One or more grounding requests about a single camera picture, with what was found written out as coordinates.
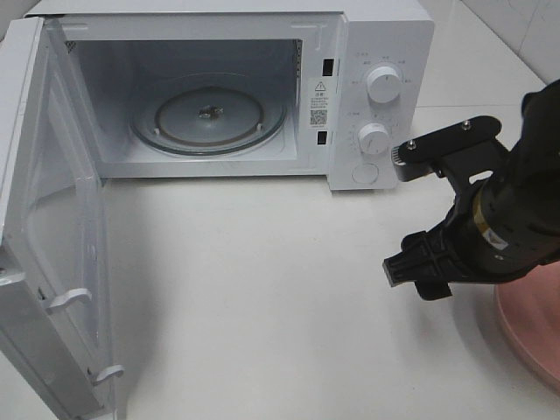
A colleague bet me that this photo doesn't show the round white door button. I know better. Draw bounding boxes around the round white door button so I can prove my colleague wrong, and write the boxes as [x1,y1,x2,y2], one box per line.
[352,163,379,185]

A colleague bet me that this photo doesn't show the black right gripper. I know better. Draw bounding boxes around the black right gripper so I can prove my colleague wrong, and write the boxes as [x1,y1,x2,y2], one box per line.
[382,183,494,301]

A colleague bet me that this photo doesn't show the upper white power knob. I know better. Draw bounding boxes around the upper white power knob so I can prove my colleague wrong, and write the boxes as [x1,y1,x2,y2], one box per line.
[366,64,403,104]

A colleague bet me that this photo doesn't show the pink round plate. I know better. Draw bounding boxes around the pink round plate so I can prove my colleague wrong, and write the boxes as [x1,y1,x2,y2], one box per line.
[494,262,559,392]

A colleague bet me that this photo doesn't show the white microwave oven body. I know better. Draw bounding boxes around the white microwave oven body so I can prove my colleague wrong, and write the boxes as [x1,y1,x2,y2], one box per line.
[29,1,434,190]

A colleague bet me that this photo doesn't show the white timer knob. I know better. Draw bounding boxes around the white timer knob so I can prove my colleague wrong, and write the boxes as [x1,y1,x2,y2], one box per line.
[357,122,390,155]

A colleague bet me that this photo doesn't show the glass microwave turntable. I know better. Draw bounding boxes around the glass microwave turntable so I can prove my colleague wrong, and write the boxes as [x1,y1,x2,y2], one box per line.
[130,73,292,157]

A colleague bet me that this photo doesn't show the white microwave door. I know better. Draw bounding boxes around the white microwave door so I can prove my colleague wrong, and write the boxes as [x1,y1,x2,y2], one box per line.
[1,17,124,419]

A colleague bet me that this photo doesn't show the white warning label sticker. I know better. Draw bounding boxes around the white warning label sticker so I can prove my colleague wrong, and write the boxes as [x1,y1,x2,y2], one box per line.
[307,77,331,129]

